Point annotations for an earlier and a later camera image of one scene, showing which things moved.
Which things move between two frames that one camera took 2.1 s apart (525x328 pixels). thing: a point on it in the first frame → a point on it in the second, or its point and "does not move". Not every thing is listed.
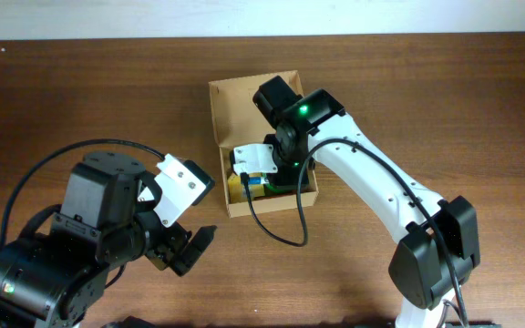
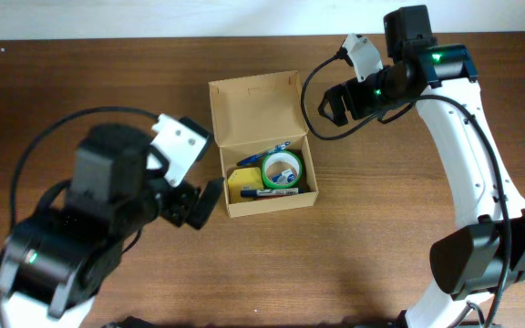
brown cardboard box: [236, 121] does not move
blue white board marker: [258, 180] → [269, 191]
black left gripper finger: [194, 250] → [200, 212]
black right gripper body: [287, 176] → [344, 100]
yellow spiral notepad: [236, 189] does not move
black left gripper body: [171, 249] → [182, 206]
